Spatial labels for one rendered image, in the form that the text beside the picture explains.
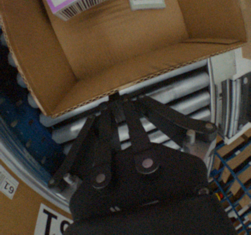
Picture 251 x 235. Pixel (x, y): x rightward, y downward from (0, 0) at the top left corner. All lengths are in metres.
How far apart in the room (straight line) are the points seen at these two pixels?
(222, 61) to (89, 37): 0.37
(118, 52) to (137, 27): 0.07
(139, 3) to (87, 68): 0.18
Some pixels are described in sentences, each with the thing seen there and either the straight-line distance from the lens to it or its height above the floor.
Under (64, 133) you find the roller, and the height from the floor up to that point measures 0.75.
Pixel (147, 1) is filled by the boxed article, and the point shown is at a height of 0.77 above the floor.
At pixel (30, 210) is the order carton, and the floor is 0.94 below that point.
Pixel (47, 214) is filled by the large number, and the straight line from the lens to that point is 0.41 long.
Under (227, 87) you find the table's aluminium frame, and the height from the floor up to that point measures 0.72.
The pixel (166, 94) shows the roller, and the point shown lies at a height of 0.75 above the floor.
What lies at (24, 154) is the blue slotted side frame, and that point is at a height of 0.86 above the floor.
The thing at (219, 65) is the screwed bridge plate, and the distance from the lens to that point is 0.43.
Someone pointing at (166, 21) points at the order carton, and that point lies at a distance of 0.32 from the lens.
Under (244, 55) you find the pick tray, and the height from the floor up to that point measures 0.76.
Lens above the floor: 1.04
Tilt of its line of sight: 63 degrees down
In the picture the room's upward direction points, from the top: 164 degrees clockwise
